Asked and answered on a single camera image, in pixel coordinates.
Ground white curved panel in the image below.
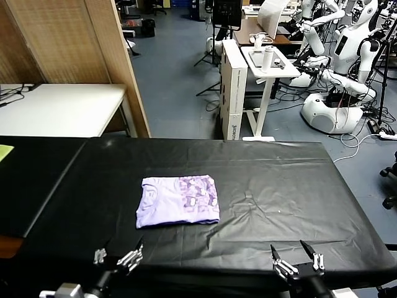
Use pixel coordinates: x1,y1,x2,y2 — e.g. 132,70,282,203
257,0,288,38

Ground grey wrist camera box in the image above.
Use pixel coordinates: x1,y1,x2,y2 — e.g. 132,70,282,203
331,287,355,298
38,282,85,298

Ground black cables on white table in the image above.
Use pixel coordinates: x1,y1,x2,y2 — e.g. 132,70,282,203
0,82,41,108

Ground white water bottle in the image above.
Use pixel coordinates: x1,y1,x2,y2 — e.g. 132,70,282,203
262,43,275,73

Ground white humanoid robot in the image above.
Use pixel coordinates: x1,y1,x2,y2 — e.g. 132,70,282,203
300,0,385,135

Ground yellow-green cloth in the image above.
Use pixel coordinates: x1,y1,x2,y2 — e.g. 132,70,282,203
0,144,16,163

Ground black trash bin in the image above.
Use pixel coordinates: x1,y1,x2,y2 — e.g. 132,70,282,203
141,17,156,38

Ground white rectangular table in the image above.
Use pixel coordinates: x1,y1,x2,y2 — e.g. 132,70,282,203
0,83,138,138

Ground tall white cardboard box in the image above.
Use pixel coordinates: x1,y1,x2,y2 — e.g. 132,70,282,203
218,38,249,141

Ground black office chair base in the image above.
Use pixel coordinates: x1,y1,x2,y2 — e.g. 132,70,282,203
380,142,397,210

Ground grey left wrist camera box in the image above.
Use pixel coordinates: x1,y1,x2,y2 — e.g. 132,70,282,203
38,282,85,298

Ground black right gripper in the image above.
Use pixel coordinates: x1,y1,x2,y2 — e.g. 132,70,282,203
269,239,333,298

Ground white floor cable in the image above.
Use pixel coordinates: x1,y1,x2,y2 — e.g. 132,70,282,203
333,132,385,163

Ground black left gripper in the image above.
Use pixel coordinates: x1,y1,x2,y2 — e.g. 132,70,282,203
84,235,145,298

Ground purple printed T-shirt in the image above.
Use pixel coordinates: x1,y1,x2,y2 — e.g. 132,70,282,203
135,176,221,230

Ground black tripod stand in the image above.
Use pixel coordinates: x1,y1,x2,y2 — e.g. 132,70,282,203
368,21,397,125
195,79,221,96
194,22,230,67

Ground grey tablet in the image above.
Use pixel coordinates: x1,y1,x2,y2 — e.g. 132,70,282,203
248,48,265,68

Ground black monitor panel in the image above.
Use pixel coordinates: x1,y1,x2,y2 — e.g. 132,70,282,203
212,0,243,31

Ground small white rounded robot base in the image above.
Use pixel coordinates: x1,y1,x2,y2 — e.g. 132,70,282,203
206,36,224,52

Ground white desk gadget stand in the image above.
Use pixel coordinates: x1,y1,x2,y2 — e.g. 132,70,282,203
249,31,274,50

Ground brown wooden desk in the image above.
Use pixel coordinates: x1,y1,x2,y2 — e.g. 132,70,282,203
232,16,303,46

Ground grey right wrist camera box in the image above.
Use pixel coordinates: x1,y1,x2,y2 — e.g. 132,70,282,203
331,287,355,298

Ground wooden partition screen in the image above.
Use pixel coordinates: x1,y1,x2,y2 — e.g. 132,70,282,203
0,0,152,138

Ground white standing desk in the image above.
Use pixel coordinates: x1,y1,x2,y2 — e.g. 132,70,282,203
239,45,301,142

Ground black side table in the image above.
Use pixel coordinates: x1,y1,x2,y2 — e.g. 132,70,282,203
0,135,89,238

